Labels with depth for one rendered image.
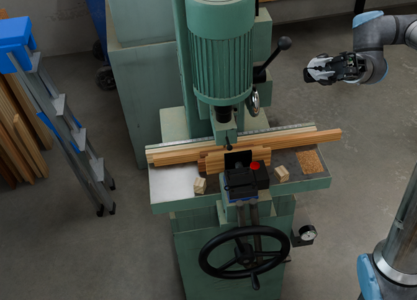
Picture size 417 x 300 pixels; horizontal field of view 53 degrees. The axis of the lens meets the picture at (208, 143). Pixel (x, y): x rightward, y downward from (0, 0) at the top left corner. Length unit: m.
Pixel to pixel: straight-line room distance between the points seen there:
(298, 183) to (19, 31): 1.19
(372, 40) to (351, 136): 1.55
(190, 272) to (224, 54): 0.98
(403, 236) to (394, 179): 1.57
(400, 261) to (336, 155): 1.60
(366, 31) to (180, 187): 0.76
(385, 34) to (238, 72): 0.50
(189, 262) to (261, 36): 0.89
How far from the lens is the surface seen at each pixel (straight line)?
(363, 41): 1.40
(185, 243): 1.56
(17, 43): 1.80
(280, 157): 1.45
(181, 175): 1.41
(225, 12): 1.02
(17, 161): 2.66
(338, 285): 2.24
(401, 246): 1.18
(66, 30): 3.72
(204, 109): 1.41
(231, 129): 1.30
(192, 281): 1.82
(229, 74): 1.12
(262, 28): 1.37
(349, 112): 3.06
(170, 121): 1.75
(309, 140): 1.49
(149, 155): 1.43
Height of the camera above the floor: 1.97
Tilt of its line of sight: 46 degrees down
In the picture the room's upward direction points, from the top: 4 degrees counter-clockwise
